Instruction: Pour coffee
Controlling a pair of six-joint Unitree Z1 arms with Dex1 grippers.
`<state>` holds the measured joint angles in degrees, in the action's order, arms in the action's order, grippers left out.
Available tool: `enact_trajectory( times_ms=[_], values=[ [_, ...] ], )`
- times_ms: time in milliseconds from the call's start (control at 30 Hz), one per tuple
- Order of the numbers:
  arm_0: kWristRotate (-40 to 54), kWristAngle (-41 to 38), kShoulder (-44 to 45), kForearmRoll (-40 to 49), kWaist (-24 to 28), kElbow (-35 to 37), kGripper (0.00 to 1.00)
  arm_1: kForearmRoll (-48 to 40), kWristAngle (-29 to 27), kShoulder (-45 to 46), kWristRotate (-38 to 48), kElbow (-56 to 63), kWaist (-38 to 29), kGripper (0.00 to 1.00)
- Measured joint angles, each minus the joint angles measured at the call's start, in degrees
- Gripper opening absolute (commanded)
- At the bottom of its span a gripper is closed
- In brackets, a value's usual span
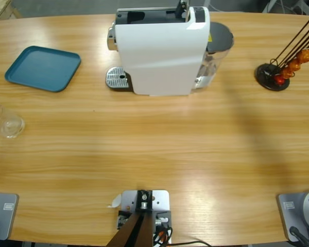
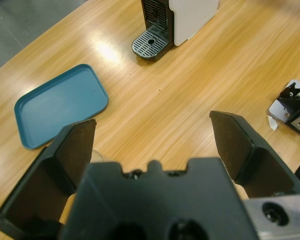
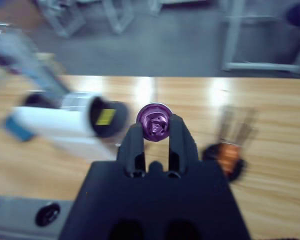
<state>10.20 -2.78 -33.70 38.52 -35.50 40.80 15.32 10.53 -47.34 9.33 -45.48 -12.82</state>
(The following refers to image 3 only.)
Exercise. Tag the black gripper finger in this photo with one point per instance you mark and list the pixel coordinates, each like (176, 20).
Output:
(182, 145)
(132, 150)

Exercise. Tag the purple coffee capsule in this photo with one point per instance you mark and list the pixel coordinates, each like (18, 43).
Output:
(153, 122)

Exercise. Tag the white capsule coffee machine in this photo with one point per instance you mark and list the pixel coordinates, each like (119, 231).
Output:
(60, 125)

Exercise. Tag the orange coffee capsule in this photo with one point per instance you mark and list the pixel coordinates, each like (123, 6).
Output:
(230, 162)
(230, 154)
(230, 146)

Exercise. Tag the black capsule holder with rods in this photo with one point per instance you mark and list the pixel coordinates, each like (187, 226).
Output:
(212, 155)

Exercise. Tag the teal plastic tray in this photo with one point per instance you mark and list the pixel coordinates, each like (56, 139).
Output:
(17, 128)

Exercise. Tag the white metal frame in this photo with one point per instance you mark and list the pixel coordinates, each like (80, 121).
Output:
(62, 22)
(117, 20)
(232, 37)

